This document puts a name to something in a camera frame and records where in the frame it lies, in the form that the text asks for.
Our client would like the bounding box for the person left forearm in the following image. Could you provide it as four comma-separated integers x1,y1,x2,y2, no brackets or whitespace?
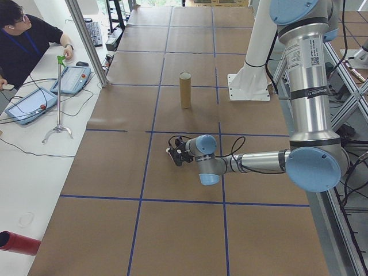
58,33,74,50

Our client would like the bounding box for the brown cardboard tube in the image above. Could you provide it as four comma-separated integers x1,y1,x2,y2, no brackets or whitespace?
179,71,193,110

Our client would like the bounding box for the black box white label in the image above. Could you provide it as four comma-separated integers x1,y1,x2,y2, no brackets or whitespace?
105,36,119,52

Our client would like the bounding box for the blue teach pendant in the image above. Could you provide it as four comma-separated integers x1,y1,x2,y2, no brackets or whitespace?
49,66,92,96
4,86,59,128

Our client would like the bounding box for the metal stand with green clip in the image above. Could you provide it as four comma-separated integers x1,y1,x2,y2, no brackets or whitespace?
41,55,74,145

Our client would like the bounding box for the black keyboard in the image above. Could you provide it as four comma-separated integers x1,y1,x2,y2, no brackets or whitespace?
85,21,104,48

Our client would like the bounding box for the black monitor stand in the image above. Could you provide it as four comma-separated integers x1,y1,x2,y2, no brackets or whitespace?
105,0,136,33

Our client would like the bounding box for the red cylinder tube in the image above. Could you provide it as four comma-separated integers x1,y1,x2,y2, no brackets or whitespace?
0,230,42,256

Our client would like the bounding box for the person in black shirt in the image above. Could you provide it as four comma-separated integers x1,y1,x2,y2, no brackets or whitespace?
0,0,64,90

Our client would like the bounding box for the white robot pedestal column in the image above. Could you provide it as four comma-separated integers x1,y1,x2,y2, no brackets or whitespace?
227,0,277,102

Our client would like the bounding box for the black desk cable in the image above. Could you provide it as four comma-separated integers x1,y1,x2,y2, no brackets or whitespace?
0,137,76,159

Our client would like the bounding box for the aluminium profile post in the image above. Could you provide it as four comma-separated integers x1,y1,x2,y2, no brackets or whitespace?
65,0,112,89

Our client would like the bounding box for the white square base plate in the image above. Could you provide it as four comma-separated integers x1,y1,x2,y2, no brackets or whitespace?
339,48,368,70

